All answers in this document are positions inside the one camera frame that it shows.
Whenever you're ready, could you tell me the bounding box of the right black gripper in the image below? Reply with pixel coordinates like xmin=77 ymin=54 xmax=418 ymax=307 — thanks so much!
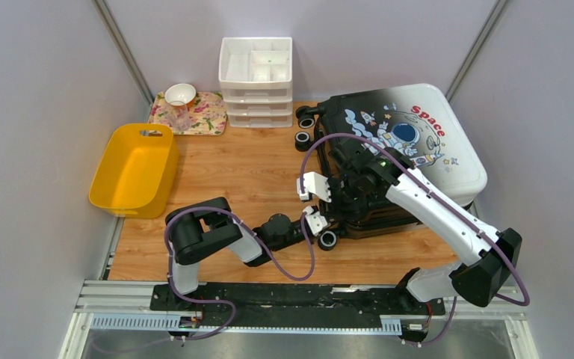
xmin=318 ymin=171 xmax=365 ymax=221

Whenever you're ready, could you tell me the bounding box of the white black space suitcase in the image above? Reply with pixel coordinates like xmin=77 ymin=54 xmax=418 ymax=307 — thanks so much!
xmin=294 ymin=84 xmax=487 ymax=251

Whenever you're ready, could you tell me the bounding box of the yellow plastic basket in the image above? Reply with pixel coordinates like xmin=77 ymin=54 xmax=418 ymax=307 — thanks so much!
xmin=88 ymin=123 xmax=179 ymax=219

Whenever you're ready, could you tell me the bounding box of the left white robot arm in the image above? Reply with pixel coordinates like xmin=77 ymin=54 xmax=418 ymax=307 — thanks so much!
xmin=164 ymin=197 xmax=327 ymax=310

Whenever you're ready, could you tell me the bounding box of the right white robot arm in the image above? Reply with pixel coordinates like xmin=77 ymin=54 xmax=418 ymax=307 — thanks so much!
xmin=339 ymin=152 xmax=531 ymax=313

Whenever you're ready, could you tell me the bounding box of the floral serving tray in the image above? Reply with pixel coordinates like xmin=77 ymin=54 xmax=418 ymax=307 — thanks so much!
xmin=148 ymin=91 xmax=227 ymax=135

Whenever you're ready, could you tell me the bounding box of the white plastic drawer organizer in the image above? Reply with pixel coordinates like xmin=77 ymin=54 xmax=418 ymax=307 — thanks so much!
xmin=218 ymin=37 xmax=294 ymax=129

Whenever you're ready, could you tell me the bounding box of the clear drinking glass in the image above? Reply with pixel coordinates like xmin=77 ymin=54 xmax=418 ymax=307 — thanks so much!
xmin=170 ymin=102 xmax=191 ymax=133

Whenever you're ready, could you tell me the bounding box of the white orange bowl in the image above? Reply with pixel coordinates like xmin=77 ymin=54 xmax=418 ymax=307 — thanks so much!
xmin=164 ymin=83 xmax=197 ymax=109

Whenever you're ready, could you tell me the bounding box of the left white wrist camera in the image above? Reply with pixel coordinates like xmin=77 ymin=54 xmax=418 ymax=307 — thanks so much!
xmin=303 ymin=206 xmax=330 ymax=236

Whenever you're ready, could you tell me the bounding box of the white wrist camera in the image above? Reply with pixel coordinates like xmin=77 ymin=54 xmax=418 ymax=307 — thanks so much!
xmin=303 ymin=206 xmax=330 ymax=236
xmin=296 ymin=172 xmax=332 ymax=203

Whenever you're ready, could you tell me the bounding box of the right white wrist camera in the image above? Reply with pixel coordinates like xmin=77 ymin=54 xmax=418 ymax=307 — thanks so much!
xmin=296 ymin=172 xmax=332 ymax=203

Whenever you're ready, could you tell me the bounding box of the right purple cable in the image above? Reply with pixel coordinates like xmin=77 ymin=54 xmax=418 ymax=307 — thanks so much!
xmin=299 ymin=132 xmax=531 ymax=347

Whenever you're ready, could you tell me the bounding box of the purple cable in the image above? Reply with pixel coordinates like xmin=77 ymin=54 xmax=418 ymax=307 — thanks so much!
xmin=299 ymin=132 xmax=531 ymax=347
xmin=164 ymin=206 xmax=317 ymax=343

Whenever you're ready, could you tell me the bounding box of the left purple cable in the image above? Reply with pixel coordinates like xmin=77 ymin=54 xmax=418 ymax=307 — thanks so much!
xmin=164 ymin=206 xmax=317 ymax=343

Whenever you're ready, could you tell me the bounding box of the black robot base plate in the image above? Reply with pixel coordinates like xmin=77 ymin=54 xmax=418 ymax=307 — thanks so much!
xmin=149 ymin=283 xmax=446 ymax=341

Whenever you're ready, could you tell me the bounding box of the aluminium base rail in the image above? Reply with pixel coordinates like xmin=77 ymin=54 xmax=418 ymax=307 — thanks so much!
xmin=59 ymin=280 xmax=538 ymax=358

